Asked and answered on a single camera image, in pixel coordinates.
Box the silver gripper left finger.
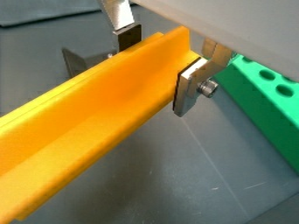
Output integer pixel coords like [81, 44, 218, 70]
[97, 0, 141, 52]

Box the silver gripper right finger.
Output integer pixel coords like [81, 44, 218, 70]
[172, 38, 232, 116]

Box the yellow star-profile bar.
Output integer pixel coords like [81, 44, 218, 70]
[0, 27, 197, 224]

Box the green shape-sorting block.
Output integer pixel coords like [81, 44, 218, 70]
[214, 54, 299, 174]

